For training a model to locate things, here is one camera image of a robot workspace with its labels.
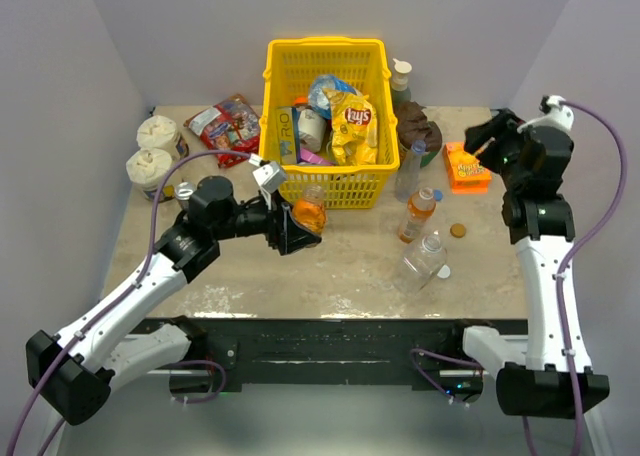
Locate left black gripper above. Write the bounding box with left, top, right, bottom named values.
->
left=214, top=186, right=321, bottom=254

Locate small orange juice bottle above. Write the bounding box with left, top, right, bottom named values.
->
left=292, top=184, right=328, bottom=236

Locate crushed clear plastic bottle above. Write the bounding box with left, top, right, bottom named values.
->
left=394, top=140, right=426, bottom=203

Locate orange label tea bottle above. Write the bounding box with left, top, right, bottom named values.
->
left=398, top=187, right=436, bottom=243

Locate gold bottle cap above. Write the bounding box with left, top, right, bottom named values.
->
left=450, top=223, right=467, bottom=238

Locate plain white bottle cap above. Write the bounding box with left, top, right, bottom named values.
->
left=437, top=265, right=451, bottom=279

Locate clear water bottle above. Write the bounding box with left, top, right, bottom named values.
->
left=393, top=232, right=447, bottom=294

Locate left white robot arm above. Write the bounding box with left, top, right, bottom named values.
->
left=26, top=176, right=322, bottom=426

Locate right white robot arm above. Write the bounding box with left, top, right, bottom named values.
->
left=445, top=106, right=610, bottom=419

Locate green soap dispenser bottle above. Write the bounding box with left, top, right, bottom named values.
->
left=390, top=58, right=412, bottom=109

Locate orange snack box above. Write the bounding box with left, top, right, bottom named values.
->
left=443, top=142, right=491, bottom=194

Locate purple pack in basket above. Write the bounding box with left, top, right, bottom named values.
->
left=299, top=147, right=333, bottom=166

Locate white paper roll in basket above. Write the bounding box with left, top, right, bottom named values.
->
left=297, top=107, right=326, bottom=153

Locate black drink can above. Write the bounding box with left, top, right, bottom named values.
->
left=174, top=181, right=197, bottom=210

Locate blue RIO box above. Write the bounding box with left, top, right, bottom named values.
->
left=275, top=106, right=300, bottom=165

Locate red snack bag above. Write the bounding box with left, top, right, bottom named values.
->
left=183, top=94, right=261, bottom=153

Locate yellow Lays chips bag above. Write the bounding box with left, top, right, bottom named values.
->
left=326, top=90, right=378, bottom=166

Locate blue plastic bag in basket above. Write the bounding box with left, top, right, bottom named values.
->
left=307, top=74, right=360, bottom=120

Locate front toilet paper roll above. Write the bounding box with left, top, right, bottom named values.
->
left=125, top=148, right=174, bottom=201

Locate toilet paper roll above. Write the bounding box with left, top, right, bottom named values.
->
left=136, top=115, right=190, bottom=162
left=125, top=148, right=174, bottom=201

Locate rear toilet paper roll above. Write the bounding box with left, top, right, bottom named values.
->
left=136, top=115, right=190, bottom=162

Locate yellow plastic basket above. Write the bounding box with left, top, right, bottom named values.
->
left=259, top=36, right=400, bottom=210

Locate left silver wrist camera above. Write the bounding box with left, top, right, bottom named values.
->
left=252, top=161, right=288, bottom=194

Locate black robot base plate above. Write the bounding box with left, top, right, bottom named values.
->
left=112, top=315, right=529, bottom=395

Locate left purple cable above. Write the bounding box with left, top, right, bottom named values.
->
left=4, top=149, right=264, bottom=456

